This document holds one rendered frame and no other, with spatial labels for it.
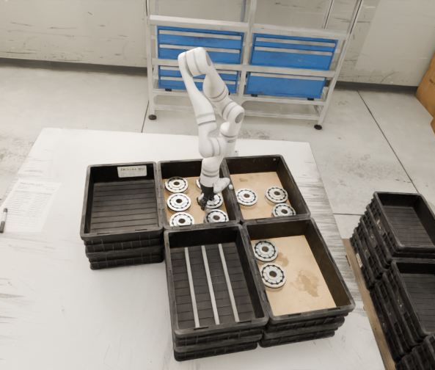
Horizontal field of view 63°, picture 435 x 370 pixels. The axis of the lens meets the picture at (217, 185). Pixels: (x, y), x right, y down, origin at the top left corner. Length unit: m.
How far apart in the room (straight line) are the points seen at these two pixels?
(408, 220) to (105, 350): 1.77
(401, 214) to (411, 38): 2.67
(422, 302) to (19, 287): 1.88
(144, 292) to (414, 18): 3.93
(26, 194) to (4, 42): 2.96
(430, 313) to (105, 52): 3.76
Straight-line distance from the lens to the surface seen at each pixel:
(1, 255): 1.72
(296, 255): 1.48
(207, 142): 1.30
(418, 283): 2.25
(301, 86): 3.50
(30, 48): 4.60
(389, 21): 4.48
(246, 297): 1.34
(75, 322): 1.47
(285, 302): 1.36
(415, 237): 2.30
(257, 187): 1.70
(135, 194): 1.63
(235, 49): 3.25
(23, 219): 1.82
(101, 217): 1.56
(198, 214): 1.54
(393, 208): 2.40
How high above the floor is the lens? 1.98
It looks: 44 degrees down
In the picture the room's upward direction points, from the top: 7 degrees clockwise
